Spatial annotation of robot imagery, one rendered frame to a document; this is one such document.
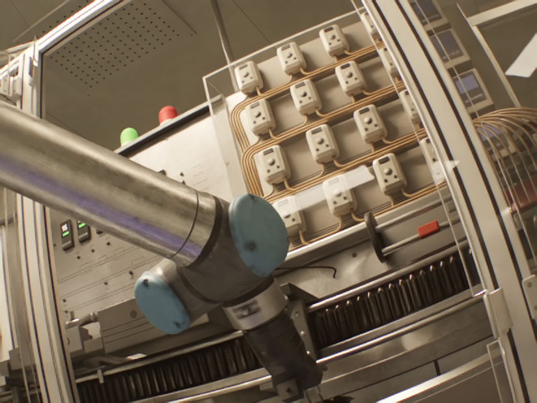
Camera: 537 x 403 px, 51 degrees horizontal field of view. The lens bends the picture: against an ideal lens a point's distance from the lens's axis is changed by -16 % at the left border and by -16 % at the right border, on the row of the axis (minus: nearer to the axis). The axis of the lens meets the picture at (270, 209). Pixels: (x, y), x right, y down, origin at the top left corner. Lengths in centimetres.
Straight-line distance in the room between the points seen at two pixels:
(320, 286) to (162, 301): 72
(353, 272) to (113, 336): 56
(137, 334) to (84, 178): 69
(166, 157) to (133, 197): 121
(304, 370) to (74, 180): 50
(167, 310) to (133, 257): 102
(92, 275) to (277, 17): 171
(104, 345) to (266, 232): 70
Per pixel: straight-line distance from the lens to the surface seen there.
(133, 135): 201
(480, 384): 95
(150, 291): 83
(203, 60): 326
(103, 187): 66
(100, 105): 341
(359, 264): 147
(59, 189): 65
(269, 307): 94
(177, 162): 185
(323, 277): 148
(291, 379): 99
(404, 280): 116
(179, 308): 81
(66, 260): 201
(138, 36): 300
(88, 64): 310
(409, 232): 134
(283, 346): 96
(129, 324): 132
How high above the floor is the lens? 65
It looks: 25 degrees up
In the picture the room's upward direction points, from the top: 15 degrees counter-clockwise
